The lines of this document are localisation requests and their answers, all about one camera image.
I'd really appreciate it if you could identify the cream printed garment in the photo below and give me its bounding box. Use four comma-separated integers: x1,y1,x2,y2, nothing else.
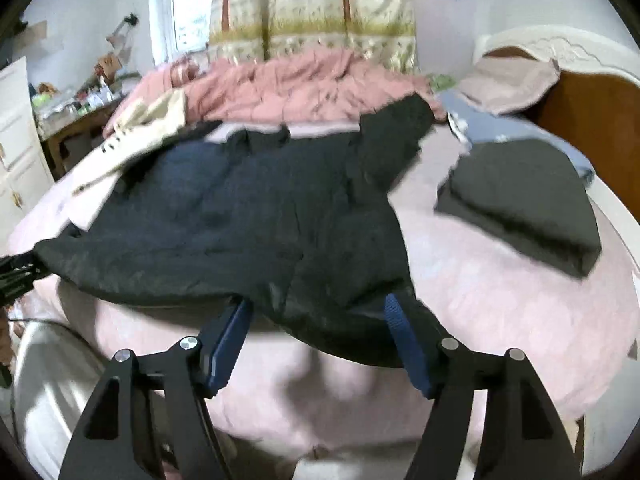
70,89,188,231

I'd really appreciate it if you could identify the cardboard piece on wall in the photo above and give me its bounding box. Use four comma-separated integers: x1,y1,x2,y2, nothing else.
21,20,65,53

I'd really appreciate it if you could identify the white framed window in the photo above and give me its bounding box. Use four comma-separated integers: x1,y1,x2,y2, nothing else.
150,0,217,66

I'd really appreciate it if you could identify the folded dark grey garment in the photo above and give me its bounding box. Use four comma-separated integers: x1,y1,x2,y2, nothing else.
434,137,603,280

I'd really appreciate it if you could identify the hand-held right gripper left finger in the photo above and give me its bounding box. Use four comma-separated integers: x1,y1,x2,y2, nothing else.
59,297,256,480

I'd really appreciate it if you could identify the floral printed curtain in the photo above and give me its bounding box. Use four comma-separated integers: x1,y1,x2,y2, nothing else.
207,0,418,73

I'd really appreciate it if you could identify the blue pillow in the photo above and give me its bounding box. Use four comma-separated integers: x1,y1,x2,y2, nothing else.
437,91,596,186

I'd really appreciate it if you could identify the pink quilt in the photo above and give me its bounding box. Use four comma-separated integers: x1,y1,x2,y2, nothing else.
102,50,446,136

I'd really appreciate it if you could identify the wooden desk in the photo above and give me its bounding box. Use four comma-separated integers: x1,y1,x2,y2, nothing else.
40,97,126,181

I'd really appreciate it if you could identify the white and brown headboard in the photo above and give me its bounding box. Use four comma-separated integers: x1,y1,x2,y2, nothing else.
472,25,640,201

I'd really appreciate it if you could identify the white dresser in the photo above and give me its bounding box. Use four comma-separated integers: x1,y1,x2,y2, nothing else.
0,56,56,256

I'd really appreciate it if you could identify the desk lamp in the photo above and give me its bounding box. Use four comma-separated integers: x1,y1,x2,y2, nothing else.
105,12,139,57

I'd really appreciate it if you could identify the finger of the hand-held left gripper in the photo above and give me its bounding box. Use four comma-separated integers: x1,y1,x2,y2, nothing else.
0,252,51,311

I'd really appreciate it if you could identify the large black jacket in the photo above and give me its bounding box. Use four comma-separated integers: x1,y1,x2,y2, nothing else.
35,92,451,368

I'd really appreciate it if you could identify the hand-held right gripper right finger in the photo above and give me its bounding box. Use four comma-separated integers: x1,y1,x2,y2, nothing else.
382,292,583,480

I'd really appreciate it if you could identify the pale pink pillow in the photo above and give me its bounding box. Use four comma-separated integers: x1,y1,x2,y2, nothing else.
457,56,561,116

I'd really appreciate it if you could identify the white bed footboard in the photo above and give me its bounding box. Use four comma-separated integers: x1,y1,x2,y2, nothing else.
10,320,118,480

